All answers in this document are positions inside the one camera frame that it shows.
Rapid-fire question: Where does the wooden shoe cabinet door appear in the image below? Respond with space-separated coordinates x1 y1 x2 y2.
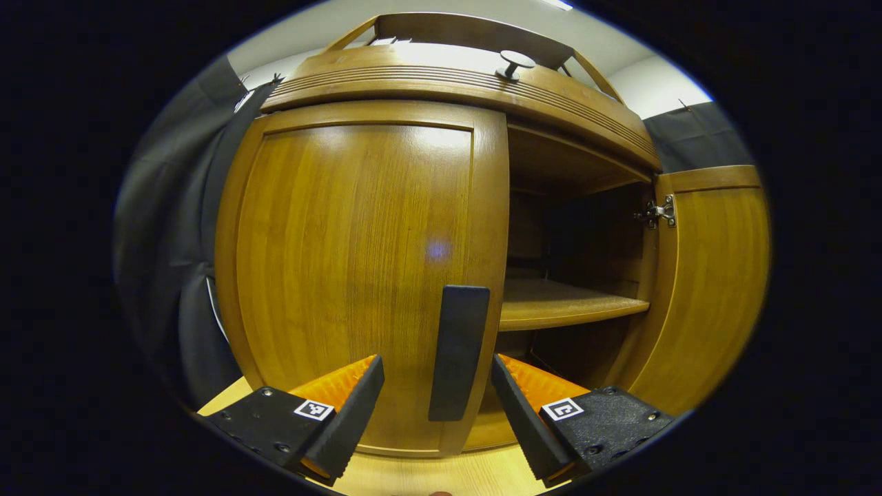
215 100 511 459
624 165 771 417

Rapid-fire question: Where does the wooden drawer with black knob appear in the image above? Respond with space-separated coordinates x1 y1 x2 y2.
260 45 662 173

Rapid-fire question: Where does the wooden double-door shoe cabinet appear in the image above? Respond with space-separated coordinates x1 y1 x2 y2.
258 12 664 453

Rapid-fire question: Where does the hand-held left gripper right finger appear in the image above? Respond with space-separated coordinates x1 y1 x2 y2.
491 355 693 490

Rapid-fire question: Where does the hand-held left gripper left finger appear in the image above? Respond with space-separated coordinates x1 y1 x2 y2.
203 355 385 488

